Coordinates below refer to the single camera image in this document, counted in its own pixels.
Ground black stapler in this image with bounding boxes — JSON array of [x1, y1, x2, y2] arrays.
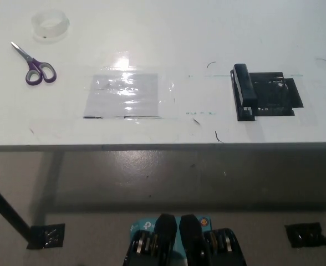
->
[[230, 63, 258, 122]]

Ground black tape mark patch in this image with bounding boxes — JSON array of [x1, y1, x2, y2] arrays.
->
[[248, 71, 304, 116]]

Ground taped clear plastic sheet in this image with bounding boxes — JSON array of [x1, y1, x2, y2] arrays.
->
[[83, 72, 164, 120]]

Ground clear adhesive tape roll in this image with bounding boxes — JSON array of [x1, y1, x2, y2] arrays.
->
[[30, 9, 70, 43]]

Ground purple handled scissors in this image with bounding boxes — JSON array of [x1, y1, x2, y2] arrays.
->
[[10, 41, 58, 86]]

